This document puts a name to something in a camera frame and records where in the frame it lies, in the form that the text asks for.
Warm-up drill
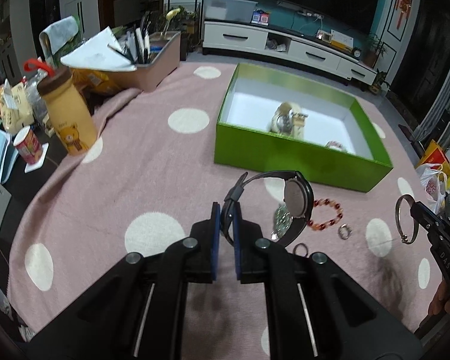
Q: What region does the red bead bracelet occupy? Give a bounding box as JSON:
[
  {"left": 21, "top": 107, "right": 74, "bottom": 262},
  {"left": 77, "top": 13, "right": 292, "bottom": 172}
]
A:
[{"left": 306, "top": 197, "right": 345, "bottom": 232}]

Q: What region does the white tv cabinet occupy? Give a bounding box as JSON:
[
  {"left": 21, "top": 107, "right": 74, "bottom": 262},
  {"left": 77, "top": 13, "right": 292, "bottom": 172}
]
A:
[{"left": 202, "top": 20, "right": 377, "bottom": 86}]

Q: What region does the yellow paper bag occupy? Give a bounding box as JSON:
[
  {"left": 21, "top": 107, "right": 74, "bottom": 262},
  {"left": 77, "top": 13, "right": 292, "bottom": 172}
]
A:
[{"left": 415, "top": 140, "right": 450, "bottom": 193}]

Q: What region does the white plastic shopping bag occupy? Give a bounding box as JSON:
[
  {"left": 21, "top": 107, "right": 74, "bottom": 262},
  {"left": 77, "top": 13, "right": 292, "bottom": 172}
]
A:
[{"left": 416, "top": 163, "right": 447, "bottom": 214}]

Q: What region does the black strap wristwatch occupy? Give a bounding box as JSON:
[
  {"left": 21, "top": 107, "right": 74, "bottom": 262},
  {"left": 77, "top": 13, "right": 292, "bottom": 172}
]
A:
[{"left": 220, "top": 171, "right": 314, "bottom": 247}]

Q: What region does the green cardboard box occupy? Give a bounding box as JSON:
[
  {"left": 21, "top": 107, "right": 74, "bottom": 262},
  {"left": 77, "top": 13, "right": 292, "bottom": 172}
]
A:
[{"left": 214, "top": 63, "right": 393, "bottom": 193}]

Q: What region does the right hand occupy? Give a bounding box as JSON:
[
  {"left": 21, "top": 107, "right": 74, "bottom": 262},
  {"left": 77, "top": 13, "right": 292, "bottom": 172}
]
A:
[{"left": 427, "top": 280, "right": 450, "bottom": 315}]

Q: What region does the silver bangle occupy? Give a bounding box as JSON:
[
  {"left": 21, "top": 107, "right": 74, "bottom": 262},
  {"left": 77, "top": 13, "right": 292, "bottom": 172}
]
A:
[{"left": 394, "top": 193, "right": 419, "bottom": 245}]

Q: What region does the white paper sheet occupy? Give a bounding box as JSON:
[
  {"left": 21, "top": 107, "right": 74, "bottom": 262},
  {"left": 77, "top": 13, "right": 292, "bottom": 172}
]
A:
[{"left": 61, "top": 27, "right": 136, "bottom": 72}]

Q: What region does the yellow bear bottle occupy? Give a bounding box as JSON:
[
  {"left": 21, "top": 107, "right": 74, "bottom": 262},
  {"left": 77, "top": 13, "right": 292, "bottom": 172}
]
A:
[{"left": 24, "top": 58, "right": 98, "bottom": 155}]

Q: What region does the pink bead bracelet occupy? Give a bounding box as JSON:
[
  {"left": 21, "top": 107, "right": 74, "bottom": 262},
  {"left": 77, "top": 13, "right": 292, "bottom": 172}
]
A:
[{"left": 325, "top": 140, "right": 349, "bottom": 154}]

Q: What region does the red white small can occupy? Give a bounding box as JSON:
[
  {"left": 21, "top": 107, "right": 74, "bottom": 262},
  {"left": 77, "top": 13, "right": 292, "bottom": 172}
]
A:
[{"left": 13, "top": 126, "right": 43, "bottom": 165}]

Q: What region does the cream strap wristwatch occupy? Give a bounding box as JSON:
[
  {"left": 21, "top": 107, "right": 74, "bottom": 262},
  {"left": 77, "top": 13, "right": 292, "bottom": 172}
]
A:
[{"left": 270, "top": 102, "right": 308, "bottom": 141}]

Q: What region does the clear plastic storage box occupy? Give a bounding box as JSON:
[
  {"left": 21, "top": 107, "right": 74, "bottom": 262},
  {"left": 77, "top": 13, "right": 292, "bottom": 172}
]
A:
[{"left": 204, "top": 0, "right": 257, "bottom": 24}]

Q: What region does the pink storage bin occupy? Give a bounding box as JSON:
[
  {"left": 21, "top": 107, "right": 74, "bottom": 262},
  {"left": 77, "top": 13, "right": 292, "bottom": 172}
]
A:
[{"left": 97, "top": 29, "right": 182, "bottom": 93}]

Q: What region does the green jade pendant necklace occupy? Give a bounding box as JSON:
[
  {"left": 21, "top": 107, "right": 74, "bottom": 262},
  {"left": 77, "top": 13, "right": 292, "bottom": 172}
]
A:
[{"left": 270, "top": 203, "right": 294, "bottom": 242}]

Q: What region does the potted green plant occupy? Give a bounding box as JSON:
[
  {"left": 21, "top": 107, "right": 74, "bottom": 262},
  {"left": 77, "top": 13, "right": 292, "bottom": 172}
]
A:
[{"left": 362, "top": 33, "right": 386, "bottom": 68}]

